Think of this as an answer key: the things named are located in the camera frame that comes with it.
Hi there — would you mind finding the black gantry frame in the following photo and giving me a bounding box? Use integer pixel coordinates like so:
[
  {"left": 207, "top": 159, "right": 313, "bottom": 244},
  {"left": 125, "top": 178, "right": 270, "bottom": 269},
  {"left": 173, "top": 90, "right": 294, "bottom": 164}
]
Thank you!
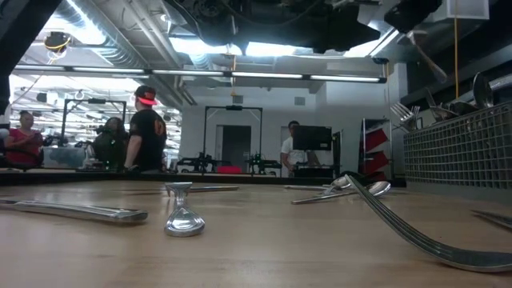
[{"left": 202, "top": 105, "right": 264, "bottom": 175}]

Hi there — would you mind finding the yellow hanging cable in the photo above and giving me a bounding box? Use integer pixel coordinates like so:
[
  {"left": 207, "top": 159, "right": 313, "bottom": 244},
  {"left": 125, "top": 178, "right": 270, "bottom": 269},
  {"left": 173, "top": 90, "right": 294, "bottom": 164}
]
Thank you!
[{"left": 453, "top": 18, "right": 460, "bottom": 99}]

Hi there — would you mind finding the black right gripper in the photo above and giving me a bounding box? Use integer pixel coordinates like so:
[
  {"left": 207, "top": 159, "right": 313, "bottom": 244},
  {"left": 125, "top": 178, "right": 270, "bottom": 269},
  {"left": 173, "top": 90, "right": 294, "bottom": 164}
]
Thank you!
[{"left": 382, "top": 0, "right": 444, "bottom": 35}]

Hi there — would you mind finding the white hanging panel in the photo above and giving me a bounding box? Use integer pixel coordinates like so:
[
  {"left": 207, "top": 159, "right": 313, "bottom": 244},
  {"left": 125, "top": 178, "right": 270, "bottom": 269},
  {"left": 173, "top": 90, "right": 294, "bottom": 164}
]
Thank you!
[{"left": 453, "top": 0, "right": 491, "bottom": 21}]

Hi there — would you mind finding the person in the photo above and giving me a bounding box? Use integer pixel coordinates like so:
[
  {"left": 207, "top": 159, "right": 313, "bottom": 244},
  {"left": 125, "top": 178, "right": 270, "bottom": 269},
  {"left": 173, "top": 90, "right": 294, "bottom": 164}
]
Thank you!
[
  {"left": 122, "top": 84, "right": 169, "bottom": 174},
  {"left": 2, "top": 110, "right": 46, "bottom": 170},
  {"left": 90, "top": 116, "right": 130, "bottom": 171},
  {"left": 280, "top": 119, "right": 322, "bottom": 178}
]

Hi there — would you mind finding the grey plastic cutlery basket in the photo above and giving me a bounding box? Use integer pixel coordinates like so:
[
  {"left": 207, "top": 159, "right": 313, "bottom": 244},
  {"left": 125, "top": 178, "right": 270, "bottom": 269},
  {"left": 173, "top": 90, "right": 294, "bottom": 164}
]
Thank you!
[{"left": 402, "top": 74, "right": 512, "bottom": 203}]

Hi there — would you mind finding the silver ceiling duct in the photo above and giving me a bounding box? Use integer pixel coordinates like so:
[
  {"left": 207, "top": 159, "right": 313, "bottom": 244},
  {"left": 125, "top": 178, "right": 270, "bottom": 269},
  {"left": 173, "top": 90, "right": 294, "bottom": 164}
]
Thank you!
[{"left": 51, "top": 0, "right": 189, "bottom": 109}]

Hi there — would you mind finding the long ceiling light bar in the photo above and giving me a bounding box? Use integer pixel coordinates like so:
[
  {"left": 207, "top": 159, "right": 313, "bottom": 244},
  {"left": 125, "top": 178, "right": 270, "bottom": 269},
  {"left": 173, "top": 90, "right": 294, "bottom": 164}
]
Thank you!
[{"left": 11, "top": 65, "right": 388, "bottom": 84}]

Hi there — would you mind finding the black ceiling dome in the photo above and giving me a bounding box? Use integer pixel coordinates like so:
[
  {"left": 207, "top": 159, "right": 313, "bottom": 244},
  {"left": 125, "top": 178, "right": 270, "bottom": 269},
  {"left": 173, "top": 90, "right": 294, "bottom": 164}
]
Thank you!
[{"left": 42, "top": 30, "right": 72, "bottom": 54}]

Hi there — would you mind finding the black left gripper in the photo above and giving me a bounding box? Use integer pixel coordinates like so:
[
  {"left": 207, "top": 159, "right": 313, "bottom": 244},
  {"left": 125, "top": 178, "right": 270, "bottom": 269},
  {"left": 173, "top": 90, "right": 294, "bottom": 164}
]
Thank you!
[{"left": 314, "top": 3, "right": 382, "bottom": 55}]

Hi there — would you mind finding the red bin shelf rack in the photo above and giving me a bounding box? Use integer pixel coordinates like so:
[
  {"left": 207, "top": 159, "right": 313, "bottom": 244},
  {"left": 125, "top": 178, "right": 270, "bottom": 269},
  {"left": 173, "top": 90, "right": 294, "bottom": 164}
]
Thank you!
[{"left": 361, "top": 117, "right": 392, "bottom": 182}]

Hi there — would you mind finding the black monitor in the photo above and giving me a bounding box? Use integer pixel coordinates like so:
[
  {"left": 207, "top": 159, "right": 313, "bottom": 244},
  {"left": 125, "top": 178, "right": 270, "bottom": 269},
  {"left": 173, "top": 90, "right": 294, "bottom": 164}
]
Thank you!
[{"left": 290, "top": 125, "right": 334, "bottom": 152}]

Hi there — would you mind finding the pale plastic bin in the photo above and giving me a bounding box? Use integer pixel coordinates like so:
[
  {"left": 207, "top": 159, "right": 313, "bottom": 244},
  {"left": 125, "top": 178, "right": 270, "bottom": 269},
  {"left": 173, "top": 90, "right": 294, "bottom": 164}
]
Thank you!
[{"left": 42, "top": 146, "right": 87, "bottom": 169}]

